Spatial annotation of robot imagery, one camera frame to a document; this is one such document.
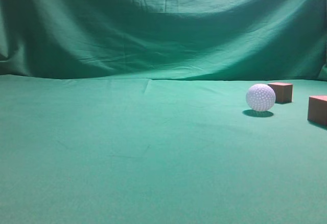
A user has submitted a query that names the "green cloth backdrop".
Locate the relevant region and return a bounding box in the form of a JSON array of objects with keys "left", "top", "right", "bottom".
[{"left": 1, "top": 0, "right": 326, "bottom": 223}]

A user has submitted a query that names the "white dimpled ball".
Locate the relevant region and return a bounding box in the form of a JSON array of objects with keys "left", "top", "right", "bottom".
[{"left": 246, "top": 84, "right": 276, "bottom": 112}]

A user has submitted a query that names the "brown cube block at edge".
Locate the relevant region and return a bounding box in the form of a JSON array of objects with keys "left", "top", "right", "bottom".
[{"left": 308, "top": 95, "right": 326, "bottom": 126}]

